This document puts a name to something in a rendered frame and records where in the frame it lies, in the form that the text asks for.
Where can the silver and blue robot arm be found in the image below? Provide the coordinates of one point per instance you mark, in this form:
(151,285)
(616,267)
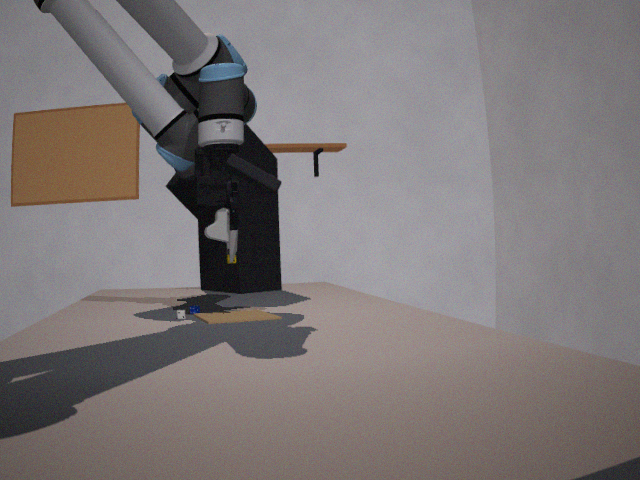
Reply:
(219,90)

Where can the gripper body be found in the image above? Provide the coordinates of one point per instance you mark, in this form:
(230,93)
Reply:
(219,178)

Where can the tan flat mat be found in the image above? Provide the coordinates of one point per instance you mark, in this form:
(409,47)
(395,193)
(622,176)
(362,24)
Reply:
(235,316)

